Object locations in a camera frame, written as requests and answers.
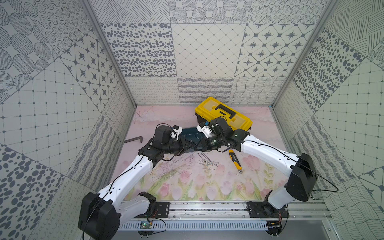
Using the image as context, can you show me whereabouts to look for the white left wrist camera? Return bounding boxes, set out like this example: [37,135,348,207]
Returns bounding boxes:
[172,125,183,141]

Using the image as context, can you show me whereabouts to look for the teal plastic storage box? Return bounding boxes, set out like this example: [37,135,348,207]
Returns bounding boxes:
[180,128,206,153]

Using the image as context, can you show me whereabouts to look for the white slotted cable duct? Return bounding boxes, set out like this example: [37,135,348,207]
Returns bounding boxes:
[118,221,269,232]

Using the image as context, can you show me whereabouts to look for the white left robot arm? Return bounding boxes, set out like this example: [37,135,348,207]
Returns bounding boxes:
[78,125,199,240]

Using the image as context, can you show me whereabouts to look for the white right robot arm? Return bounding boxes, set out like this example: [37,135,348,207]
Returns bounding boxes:
[195,117,318,214]

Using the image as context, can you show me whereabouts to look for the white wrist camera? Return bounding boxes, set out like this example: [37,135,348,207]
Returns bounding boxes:
[172,125,183,141]
[197,122,215,139]

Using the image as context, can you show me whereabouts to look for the yellow black toolbox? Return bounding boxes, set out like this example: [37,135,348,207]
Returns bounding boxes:
[195,97,253,131]

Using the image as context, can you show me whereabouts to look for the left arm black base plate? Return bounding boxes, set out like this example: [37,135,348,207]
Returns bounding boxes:
[143,202,170,219]

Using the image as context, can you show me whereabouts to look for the yellow black utility knife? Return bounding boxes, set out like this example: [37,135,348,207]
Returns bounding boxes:
[229,150,243,174]

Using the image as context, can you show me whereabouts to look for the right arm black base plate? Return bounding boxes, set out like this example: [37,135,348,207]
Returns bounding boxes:
[246,201,290,219]

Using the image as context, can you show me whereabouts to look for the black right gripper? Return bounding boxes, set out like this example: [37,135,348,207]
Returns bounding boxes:
[193,134,225,153]

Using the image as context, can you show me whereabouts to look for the steel nail pile centre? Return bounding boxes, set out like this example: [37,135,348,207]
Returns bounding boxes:
[199,159,219,169]

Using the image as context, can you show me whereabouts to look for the dark metal L-shaped wrench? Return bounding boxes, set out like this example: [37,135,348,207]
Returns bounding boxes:
[124,136,143,143]

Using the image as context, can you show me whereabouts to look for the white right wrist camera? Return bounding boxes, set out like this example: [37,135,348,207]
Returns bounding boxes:
[197,122,215,139]

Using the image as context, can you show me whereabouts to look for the aluminium mounting rail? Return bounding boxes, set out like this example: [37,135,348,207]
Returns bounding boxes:
[119,200,331,221]

